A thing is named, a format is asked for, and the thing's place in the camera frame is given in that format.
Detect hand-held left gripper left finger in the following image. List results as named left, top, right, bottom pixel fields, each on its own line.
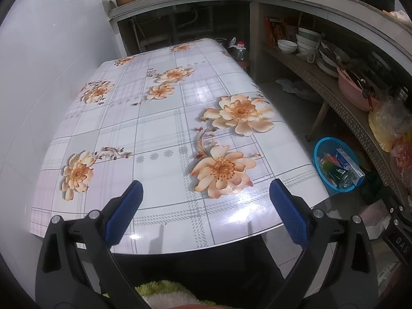
left=35, top=179, right=152, bottom=309

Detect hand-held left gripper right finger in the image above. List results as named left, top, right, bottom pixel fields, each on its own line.
left=267, top=178, right=379, bottom=309

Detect blue plastic basket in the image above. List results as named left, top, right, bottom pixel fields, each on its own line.
left=314, top=137, right=366, bottom=195

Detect person's left forearm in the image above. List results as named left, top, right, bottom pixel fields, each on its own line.
left=133, top=280, right=232, bottom=309

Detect pink and white bag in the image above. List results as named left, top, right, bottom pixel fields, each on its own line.
left=356, top=200, right=391, bottom=240

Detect dark green bottle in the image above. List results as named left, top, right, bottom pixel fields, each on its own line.
left=322, top=158, right=355, bottom=190

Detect blue and white box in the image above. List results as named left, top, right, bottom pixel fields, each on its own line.
left=335, top=148, right=366, bottom=187

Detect orange plastic bag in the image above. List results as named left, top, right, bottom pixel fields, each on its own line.
left=389, top=135, right=412, bottom=184

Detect table with floral tablecloth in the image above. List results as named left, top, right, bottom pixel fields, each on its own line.
left=29, top=38, right=330, bottom=255

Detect yellow plastic bag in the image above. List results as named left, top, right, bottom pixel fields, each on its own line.
left=368, top=98, right=412, bottom=152

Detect crumpled white plastic bag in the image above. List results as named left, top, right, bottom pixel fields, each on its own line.
left=275, top=77, right=319, bottom=102

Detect pink plastic basin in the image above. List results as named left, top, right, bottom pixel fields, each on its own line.
left=336, top=66, right=380, bottom=113

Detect stack of plates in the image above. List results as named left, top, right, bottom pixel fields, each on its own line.
left=317, top=47, right=348, bottom=78

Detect white bowl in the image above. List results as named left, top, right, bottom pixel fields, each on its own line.
left=277, top=39, right=298, bottom=54

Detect oil bottle with red cap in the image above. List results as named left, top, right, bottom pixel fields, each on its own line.
left=229, top=40, right=250, bottom=71

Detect stack of bowls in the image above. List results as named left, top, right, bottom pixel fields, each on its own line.
left=296, top=27, right=322, bottom=55

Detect red seasoning packets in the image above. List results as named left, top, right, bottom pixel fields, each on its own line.
left=264, top=17, right=287, bottom=45

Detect pale pink bag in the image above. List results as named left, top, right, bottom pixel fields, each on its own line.
left=383, top=8, right=412, bottom=28

